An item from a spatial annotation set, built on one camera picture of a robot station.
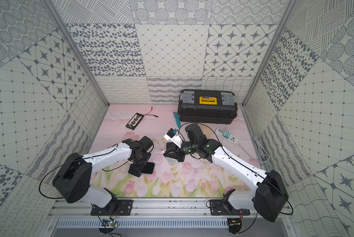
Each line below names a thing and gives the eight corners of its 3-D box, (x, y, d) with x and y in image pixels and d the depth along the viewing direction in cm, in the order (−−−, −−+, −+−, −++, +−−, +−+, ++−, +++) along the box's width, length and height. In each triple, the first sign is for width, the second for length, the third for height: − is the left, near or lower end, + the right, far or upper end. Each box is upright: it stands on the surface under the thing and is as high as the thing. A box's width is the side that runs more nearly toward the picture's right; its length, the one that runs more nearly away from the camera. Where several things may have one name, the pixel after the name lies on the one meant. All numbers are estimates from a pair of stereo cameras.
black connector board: (126, 127, 109) (124, 125, 107) (136, 114, 118) (135, 112, 116) (133, 130, 108) (133, 128, 106) (143, 116, 116) (143, 114, 114)
